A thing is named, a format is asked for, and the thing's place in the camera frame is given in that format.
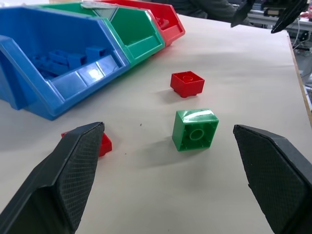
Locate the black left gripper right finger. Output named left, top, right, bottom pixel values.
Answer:
left=233, top=124, right=312, bottom=234

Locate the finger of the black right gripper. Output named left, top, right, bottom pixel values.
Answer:
left=270, top=0, right=310, bottom=34
left=230, top=0, right=254, bottom=28

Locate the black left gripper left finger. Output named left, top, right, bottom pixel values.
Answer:
left=0, top=121, right=106, bottom=234

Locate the person in dark clothing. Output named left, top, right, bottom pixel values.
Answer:
left=170, top=0, right=253, bottom=25

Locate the red flat toy block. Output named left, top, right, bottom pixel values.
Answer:
left=60, top=131, right=113, bottom=158

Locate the red plastic storage bin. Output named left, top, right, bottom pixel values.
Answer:
left=94, top=0, right=186, bottom=47

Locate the red square toy block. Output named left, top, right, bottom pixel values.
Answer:
left=170, top=71, right=206, bottom=98

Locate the green plastic storage bin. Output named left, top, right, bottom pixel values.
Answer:
left=36, top=2, right=166, bottom=69

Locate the green square toy block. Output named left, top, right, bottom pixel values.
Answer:
left=172, top=108, right=219, bottom=152

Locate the blue toy block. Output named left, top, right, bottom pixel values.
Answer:
left=47, top=50, right=71, bottom=64
left=85, top=46, right=108, bottom=64
left=67, top=54, right=87, bottom=70
left=30, top=55, right=53, bottom=71

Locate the grey clear plastic sheet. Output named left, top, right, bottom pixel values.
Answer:
left=80, top=0, right=119, bottom=21

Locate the blue plastic storage bin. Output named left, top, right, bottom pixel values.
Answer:
left=0, top=6, right=131, bottom=121

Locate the white cable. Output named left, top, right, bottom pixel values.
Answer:
left=291, top=18, right=312, bottom=53

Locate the grey metal frame bench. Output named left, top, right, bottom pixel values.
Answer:
left=247, top=0, right=312, bottom=34

